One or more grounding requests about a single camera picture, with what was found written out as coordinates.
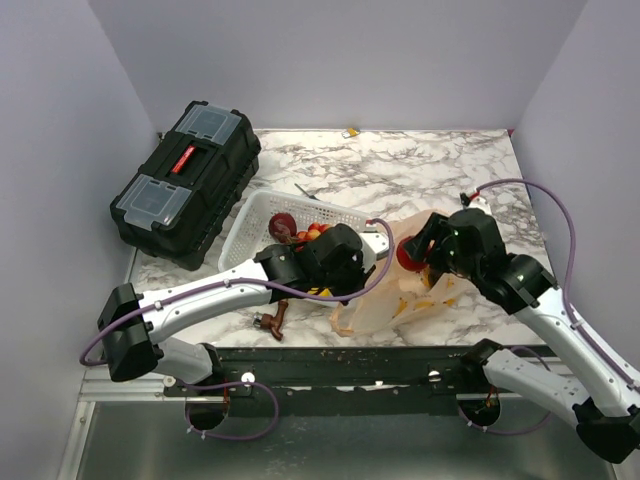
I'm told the red fake tomato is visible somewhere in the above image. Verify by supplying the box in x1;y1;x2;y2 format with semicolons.
396;242;426;272

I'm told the red fake cherry bunch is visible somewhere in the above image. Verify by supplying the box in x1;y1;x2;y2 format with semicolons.
296;222;332;244

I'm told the orange translucent plastic bag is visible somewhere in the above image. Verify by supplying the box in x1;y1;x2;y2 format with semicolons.
329;208;474;337

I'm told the red fake apple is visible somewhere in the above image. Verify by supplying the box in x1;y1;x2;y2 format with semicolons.
268;212;297;242

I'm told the yellow fake bell pepper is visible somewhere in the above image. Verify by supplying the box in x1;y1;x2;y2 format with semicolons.
307;287;332;298

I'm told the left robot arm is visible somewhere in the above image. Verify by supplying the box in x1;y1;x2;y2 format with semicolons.
97;223;375;395

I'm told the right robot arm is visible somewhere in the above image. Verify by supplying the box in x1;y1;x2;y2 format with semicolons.
396;208;639;464

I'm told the small grey hex key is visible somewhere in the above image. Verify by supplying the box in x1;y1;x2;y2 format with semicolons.
294;183;320;201

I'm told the white plastic basket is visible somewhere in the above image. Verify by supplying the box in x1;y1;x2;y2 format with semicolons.
218;189;381;272

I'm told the brown faucet tap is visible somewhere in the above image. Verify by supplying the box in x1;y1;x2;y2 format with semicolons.
253;300;289;341

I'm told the small yellow tag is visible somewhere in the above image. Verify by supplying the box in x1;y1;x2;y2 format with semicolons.
341;128;360;138

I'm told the black plastic toolbox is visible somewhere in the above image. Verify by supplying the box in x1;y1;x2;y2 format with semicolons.
110;101;261;271

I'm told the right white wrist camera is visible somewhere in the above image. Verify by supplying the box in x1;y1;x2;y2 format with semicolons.
460;191;492;215

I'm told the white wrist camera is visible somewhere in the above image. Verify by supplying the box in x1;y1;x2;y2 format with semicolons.
359;229;389;270
460;191;492;215

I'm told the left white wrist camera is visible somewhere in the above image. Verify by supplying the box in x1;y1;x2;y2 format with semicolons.
359;229;389;270

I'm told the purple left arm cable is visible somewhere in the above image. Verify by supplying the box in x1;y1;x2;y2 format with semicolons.
79;217;396;442

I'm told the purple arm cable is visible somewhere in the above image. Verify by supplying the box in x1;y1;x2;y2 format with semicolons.
79;217;396;442
457;178;640;436

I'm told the black mounting rail base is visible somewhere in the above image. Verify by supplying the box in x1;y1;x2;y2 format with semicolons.
164;347;490;417

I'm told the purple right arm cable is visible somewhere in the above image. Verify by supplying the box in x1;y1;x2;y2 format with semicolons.
457;178;640;436

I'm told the aluminium rail extrusion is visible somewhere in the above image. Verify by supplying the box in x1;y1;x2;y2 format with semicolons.
79;367;166;402

